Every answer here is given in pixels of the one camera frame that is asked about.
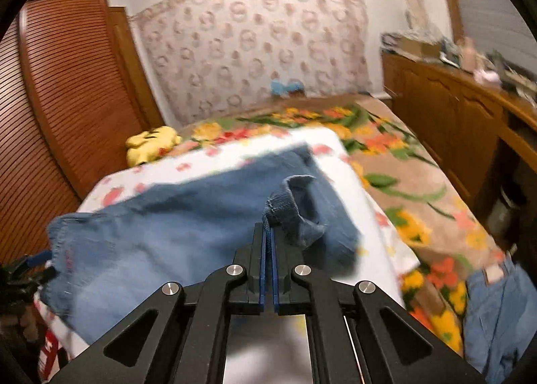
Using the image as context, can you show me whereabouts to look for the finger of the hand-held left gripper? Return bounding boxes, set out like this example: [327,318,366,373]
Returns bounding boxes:
[8,269,57,286]
[19,252,53,269]

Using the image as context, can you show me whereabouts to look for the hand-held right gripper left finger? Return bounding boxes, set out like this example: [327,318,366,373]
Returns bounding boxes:
[50,222,268,384]

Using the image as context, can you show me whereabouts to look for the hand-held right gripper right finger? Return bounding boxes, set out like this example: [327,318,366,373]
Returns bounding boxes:
[268,225,487,384]

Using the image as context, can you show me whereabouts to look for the blue denim pants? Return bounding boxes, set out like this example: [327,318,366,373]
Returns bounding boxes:
[45,145,365,345]

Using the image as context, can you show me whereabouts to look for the red white printed cloth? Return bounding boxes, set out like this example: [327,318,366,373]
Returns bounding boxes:
[33,298,91,382]

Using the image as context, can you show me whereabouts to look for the strawberry print white mat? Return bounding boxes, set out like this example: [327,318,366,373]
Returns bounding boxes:
[78,126,420,384]

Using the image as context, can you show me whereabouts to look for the yellow plush toy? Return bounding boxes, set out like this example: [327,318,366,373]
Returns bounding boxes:
[126,126,183,167]

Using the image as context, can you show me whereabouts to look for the wooden louvered wardrobe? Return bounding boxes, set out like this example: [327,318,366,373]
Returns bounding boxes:
[0,0,165,267]

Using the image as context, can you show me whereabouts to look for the floral blanket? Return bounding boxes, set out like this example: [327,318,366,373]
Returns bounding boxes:
[178,103,504,357]

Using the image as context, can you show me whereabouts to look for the blue item on cardboard box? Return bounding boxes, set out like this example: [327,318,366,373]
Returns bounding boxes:
[271,79,305,98]

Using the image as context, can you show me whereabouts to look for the long wooden cabinet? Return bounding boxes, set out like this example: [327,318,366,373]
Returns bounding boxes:
[381,50,537,234]

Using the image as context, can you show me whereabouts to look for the light blue jeans pile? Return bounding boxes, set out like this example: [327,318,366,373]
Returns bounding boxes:
[463,254,537,384]

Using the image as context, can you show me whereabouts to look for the grey trash bin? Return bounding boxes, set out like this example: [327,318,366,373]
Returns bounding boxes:
[487,187,521,238]

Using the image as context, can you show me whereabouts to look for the circle pattern sheer curtain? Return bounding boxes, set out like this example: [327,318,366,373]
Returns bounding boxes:
[128,0,373,125]

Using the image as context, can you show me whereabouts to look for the cardboard box of packets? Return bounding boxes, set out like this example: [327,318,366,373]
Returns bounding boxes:
[398,34,443,59]

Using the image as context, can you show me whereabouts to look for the pink tissue box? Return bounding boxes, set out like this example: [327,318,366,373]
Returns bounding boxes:
[474,67,502,85]

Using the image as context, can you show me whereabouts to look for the pink thermos jug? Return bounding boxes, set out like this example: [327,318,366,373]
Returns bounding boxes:
[461,37,477,72]

